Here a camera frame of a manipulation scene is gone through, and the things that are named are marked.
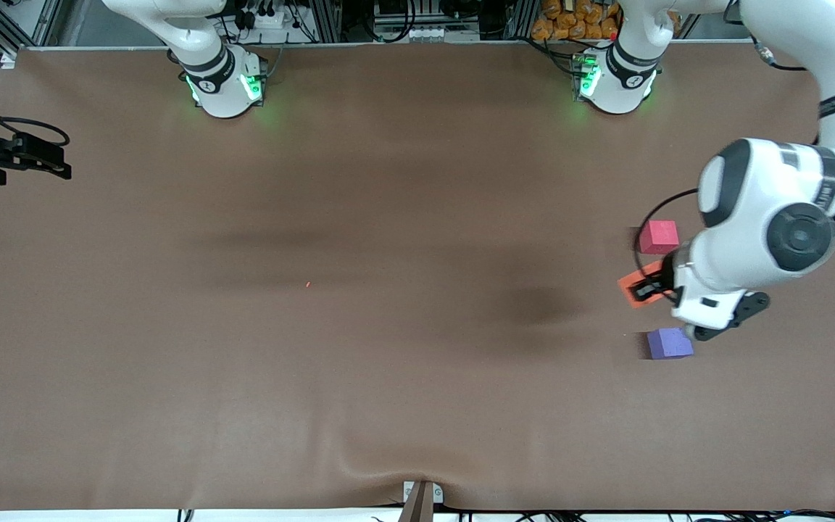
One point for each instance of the small green-lit circuit box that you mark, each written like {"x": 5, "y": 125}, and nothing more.
{"x": 583, "y": 72}

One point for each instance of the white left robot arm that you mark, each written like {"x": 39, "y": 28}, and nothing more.
{"x": 758, "y": 188}

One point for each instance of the red foam block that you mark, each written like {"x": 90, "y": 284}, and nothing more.
{"x": 658, "y": 237}

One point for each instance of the brown table cover mat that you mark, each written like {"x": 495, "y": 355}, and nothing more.
{"x": 171, "y": 362}

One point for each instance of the white connector strip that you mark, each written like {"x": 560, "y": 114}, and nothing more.
{"x": 425, "y": 32}

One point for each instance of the aluminium frame post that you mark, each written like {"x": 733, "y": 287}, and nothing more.
{"x": 327, "y": 18}

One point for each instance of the grey bracket with brown post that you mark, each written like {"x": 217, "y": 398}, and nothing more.
{"x": 421, "y": 500}

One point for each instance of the orange foam block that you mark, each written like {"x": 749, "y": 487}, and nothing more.
{"x": 625, "y": 285}

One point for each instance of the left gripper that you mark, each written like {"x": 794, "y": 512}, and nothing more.
{"x": 665, "y": 278}

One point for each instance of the purple foam block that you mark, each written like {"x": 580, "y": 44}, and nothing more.
{"x": 670, "y": 343}

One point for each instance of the pile of orange objects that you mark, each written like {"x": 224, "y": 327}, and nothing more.
{"x": 570, "y": 22}

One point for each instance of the white power strip with plugs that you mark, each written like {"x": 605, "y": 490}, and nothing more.
{"x": 269, "y": 18}

